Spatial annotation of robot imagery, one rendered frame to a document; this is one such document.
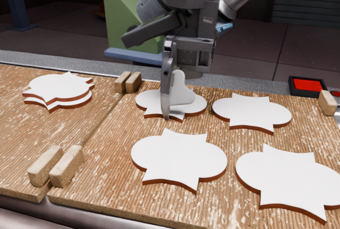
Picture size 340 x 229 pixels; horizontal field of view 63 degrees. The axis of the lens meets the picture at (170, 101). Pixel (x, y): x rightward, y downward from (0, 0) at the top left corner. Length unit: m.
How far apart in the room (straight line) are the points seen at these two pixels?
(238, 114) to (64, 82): 0.37
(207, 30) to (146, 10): 0.55
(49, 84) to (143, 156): 0.30
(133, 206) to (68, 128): 0.21
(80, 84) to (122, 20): 0.46
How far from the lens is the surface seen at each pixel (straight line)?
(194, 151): 0.42
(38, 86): 0.64
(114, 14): 1.03
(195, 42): 0.45
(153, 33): 0.48
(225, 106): 0.54
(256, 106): 0.55
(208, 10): 0.45
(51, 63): 0.86
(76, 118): 0.54
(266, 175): 0.40
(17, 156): 0.48
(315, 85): 0.72
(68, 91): 0.59
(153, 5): 0.98
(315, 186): 0.41
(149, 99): 0.55
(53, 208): 0.42
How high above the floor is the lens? 1.22
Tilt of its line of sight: 30 degrees down
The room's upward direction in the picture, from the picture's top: straight up
